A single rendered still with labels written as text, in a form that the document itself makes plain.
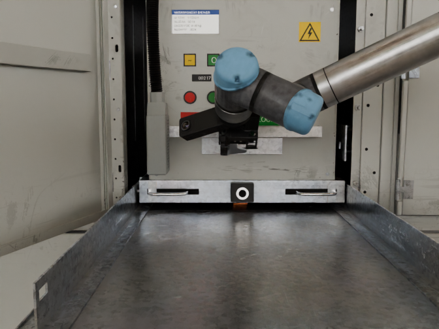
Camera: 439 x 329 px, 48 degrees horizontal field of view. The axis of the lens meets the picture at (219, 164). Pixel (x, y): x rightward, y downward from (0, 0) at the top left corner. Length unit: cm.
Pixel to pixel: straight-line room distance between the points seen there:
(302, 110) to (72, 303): 46
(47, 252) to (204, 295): 68
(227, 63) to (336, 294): 40
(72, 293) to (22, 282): 63
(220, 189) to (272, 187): 14
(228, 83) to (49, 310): 44
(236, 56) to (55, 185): 53
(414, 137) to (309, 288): 64
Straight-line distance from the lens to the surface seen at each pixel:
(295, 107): 83
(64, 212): 119
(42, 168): 112
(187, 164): 130
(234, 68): 83
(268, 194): 130
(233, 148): 109
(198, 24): 130
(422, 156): 133
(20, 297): 142
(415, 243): 91
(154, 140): 119
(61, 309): 73
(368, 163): 131
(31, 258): 137
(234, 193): 127
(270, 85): 84
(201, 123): 100
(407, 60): 96
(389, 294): 79
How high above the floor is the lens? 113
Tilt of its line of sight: 7 degrees down
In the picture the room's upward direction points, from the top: straight up
